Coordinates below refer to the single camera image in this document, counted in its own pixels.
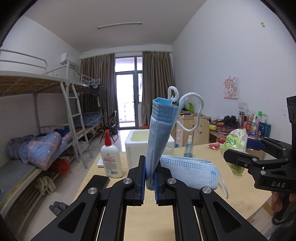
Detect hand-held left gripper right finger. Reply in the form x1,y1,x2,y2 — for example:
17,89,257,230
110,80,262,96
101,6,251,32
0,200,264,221
154,166,266,241

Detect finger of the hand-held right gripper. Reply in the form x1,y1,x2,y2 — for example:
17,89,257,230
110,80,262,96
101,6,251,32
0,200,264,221
246,138,293,160
223,148,290,174

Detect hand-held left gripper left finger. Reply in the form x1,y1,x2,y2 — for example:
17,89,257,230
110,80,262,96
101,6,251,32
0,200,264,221
30,156,147,241

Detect floral tissue packet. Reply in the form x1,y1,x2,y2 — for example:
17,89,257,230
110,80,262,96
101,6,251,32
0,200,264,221
220,128,249,177

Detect white foam box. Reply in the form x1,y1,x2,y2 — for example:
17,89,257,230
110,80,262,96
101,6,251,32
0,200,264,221
125,129,174,168

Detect blue face mask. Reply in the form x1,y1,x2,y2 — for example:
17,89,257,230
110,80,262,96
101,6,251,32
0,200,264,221
146,86,205,191
159,156,229,200

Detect person's right hand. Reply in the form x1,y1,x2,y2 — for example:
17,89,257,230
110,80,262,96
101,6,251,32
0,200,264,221
270,192,282,217

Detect row of toiletry bottles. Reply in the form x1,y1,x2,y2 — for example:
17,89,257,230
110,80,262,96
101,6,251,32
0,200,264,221
238,111,272,137

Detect patterned desk cloth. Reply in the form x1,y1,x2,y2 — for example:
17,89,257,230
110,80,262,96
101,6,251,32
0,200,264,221
209,120,255,142

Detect black headphones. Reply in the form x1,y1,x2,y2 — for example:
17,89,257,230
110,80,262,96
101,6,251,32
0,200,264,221
223,115,237,126

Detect white lotion bottle red pump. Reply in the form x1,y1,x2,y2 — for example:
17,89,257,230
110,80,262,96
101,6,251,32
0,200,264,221
101,129,123,178

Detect black smartphone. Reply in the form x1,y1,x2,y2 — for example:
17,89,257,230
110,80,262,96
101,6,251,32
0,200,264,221
89,175,110,193

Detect wooden chair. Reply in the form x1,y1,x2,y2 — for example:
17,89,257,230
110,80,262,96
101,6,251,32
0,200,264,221
193,116,210,145

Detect clear blue spray bottle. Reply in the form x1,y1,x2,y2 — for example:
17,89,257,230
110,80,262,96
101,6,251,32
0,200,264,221
183,135,193,158

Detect wooden drawer cabinet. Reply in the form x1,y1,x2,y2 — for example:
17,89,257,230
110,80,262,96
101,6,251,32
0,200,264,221
176,115,195,146

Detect black folding chair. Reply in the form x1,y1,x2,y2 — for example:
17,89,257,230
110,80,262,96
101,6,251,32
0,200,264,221
100,111,118,143

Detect red bag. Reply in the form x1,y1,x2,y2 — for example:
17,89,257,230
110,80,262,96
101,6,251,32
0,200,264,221
52,158,70,174

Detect glass balcony door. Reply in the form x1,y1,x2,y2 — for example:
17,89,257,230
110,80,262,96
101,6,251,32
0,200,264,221
114,56,143,129

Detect grey slipper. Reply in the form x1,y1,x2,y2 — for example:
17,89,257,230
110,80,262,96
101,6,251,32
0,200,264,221
49,201,68,215

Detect beige cloth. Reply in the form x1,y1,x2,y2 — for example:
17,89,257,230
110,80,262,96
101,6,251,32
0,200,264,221
35,176,56,196

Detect hanging dark clothes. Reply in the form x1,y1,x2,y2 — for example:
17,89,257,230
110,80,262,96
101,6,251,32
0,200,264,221
90,85,107,109

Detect blue checked quilt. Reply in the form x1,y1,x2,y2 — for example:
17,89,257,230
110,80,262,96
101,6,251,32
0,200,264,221
28,132,74,171

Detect brown curtain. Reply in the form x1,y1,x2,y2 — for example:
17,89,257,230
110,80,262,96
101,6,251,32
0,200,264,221
142,51,174,130
80,53,116,130

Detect metal bunk bed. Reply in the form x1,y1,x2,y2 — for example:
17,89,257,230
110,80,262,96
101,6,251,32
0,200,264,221
67,61,104,144
0,49,90,218

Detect dark blue blanket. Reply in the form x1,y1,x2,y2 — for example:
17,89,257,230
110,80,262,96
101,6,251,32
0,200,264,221
6,134,35,160

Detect white air conditioner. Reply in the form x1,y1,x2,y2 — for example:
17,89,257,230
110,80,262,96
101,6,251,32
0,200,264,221
60,53,80,67

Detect cartoon wall poster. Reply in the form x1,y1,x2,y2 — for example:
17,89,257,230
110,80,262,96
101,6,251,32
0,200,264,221
223,76,238,99

